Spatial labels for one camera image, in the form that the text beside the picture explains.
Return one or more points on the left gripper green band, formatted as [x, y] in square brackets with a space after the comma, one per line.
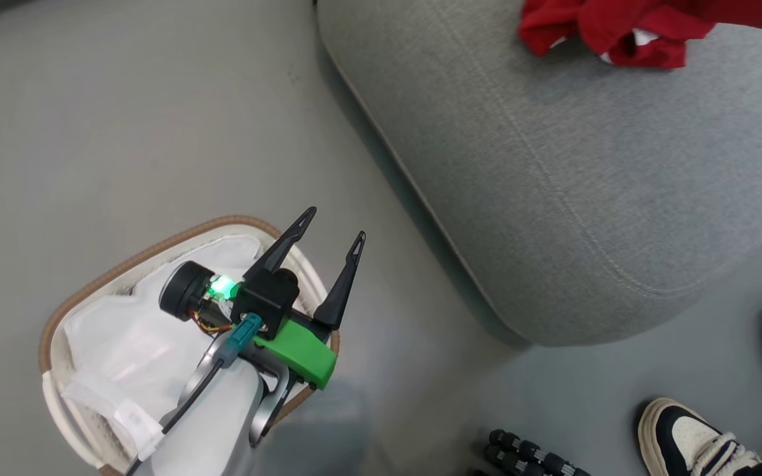
[268, 304]

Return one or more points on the red garment with white stripes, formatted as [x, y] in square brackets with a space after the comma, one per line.
[626, 30]

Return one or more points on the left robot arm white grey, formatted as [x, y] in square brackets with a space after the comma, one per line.
[222, 410]

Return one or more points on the grey fabric sofa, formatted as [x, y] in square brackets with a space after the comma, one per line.
[553, 172]

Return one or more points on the white laundry basket brown rim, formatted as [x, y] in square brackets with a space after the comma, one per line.
[77, 291]

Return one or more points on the black ribbed tripod legs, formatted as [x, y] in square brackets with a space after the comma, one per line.
[526, 456]

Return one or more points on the black and cream sneaker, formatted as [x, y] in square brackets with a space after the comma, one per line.
[692, 439]

